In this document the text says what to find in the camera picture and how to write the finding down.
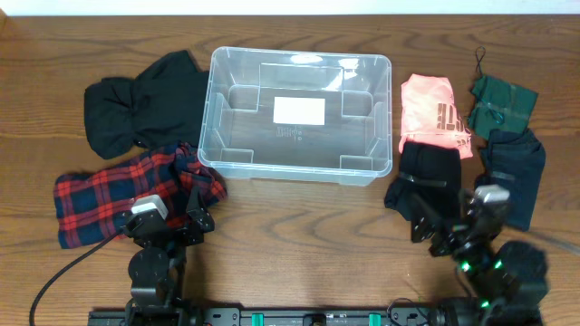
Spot navy garment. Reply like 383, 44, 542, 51
475, 129, 546, 231

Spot green garment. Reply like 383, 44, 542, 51
468, 46, 538, 139

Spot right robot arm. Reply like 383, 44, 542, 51
409, 185, 549, 325

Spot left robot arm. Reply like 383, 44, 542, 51
122, 187, 215, 311

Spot red navy plaid shirt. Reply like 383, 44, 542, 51
53, 142, 227, 249

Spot pink folded shirt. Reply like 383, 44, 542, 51
398, 74, 473, 159

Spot black hooded garment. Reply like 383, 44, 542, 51
83, 50, 209, 159

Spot white label in bin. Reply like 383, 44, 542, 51
273, 97, 325, 126

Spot clear plastic storage bin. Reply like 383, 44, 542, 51
198, 47, 393, 187

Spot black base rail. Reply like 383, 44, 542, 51
87, 306, 457, 326

